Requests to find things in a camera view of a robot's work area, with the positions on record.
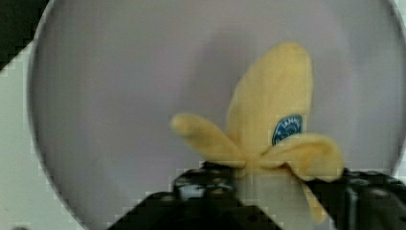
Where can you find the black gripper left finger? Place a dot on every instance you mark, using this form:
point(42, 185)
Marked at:
point(200, 199)

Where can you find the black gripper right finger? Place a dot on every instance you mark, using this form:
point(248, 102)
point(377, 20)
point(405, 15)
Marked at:
point(363, 200)

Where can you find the yellow plush peeled banana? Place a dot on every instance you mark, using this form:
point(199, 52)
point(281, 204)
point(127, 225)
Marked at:
point(265, 140)

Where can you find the round lavender plate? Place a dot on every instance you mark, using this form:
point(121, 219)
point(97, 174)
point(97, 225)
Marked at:
point(107, 76)

